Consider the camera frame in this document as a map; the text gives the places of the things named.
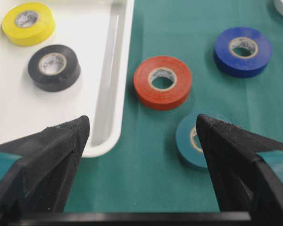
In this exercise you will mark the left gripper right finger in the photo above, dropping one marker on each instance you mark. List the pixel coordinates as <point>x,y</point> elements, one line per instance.
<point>242,180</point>

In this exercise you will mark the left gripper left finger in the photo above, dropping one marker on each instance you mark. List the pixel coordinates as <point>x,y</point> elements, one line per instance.
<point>39,169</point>

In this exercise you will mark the black tape roll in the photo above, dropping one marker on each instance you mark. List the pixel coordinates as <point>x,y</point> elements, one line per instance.
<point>54,68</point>

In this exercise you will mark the yellow tape roll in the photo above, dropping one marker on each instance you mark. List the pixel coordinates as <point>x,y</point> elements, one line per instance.
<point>28,24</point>

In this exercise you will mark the teal tape roll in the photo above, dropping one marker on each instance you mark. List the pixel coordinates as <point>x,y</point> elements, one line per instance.
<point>187,142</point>

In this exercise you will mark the red tape roll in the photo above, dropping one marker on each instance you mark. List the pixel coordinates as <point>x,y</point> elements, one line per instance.
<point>162,82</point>

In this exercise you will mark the blue tape roll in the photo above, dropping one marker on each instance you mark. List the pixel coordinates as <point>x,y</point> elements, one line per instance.
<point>242,52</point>

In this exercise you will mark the white plastic tray case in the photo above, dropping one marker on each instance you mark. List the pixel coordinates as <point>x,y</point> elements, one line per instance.
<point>99,32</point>

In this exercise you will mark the green table cloth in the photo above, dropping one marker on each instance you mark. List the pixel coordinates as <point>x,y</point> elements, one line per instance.
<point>143,172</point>

